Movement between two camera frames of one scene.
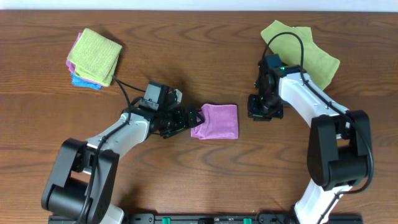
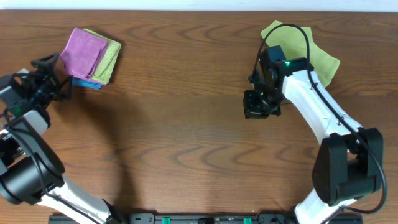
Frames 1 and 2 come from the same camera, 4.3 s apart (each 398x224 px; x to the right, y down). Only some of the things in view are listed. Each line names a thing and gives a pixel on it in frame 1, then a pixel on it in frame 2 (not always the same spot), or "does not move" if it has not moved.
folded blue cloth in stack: [79, 81] does not move
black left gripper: [189, 117] -> [50, 80]
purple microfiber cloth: [221, 122] -> [82, 52]
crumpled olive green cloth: [319, 65] does not move
